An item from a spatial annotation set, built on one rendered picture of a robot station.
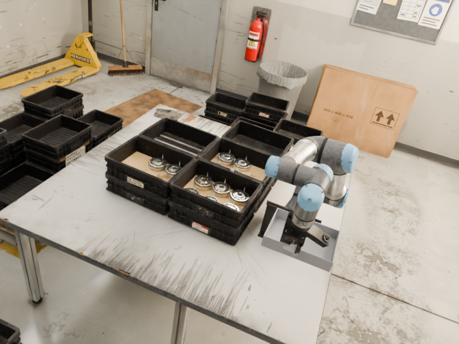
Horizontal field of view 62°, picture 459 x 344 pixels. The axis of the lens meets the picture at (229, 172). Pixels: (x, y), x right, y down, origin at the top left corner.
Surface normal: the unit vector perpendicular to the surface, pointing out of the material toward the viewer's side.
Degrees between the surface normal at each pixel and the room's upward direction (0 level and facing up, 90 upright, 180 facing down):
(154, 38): 90
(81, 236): 0
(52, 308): 0
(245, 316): 0
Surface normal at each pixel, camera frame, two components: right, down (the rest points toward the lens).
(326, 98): -0.32, 0.30
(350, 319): 0.15, -0.81
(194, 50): -0.36, 0.48
